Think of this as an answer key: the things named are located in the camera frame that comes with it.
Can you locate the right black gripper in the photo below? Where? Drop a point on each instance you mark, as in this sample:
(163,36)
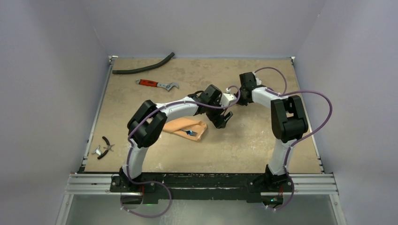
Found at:
(242,99)

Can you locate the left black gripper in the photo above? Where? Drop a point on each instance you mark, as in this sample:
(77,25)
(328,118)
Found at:
(218,122)

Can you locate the peach cloth napkin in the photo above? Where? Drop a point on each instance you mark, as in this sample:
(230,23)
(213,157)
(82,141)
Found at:
(175,126)

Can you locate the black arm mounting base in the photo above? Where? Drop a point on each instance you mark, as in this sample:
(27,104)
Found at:
(154,186)

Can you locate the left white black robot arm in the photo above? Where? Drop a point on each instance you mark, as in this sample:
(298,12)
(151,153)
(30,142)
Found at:
(148,122)

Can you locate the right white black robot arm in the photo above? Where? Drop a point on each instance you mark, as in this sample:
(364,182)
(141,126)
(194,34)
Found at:
(288,123)

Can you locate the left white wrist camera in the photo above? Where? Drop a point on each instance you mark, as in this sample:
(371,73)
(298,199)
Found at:
(227,99)

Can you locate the red handled adjustable wrench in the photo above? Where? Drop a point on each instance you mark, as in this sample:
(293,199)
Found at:
(166,86)

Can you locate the black handled pliers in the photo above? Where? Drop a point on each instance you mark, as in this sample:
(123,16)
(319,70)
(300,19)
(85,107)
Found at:
(101,153)

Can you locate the aluminium frame rail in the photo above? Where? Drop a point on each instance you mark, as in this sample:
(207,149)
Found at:
(99,183)

